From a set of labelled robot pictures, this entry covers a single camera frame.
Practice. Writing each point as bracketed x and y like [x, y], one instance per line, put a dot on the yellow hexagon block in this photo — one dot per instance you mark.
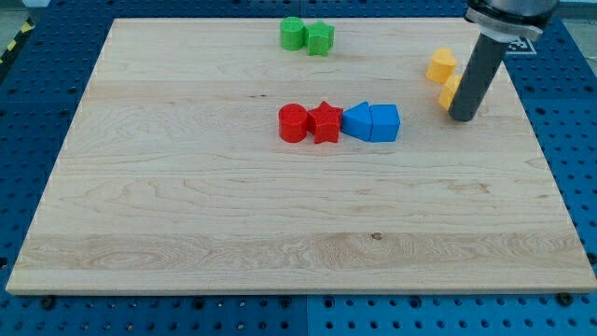
[448, 92]

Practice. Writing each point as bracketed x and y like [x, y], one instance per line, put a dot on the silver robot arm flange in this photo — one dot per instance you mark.
[506, 20]

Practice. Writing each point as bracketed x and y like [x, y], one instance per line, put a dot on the red cylinder block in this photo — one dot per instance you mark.
[293, 123]

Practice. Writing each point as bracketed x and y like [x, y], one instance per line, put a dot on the red star block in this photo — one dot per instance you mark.
[324, 123]

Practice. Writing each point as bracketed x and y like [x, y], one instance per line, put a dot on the blue triangle block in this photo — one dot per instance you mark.
[357, 121]

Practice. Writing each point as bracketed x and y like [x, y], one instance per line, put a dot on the blue pentagon block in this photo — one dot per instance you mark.
[385, 123]

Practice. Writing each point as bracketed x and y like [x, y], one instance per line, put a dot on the wooden board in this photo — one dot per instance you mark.
[173, 178]

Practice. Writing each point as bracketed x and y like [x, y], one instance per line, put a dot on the green cylinder block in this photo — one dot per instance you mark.
[292, 33]

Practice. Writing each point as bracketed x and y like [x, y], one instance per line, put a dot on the green star block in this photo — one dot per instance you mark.
[319, 38]

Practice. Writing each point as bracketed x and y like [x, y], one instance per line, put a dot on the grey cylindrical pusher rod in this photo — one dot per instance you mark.
[480, 70]

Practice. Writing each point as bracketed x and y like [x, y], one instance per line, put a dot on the white fiducial marker tag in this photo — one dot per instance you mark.
[521, 46]

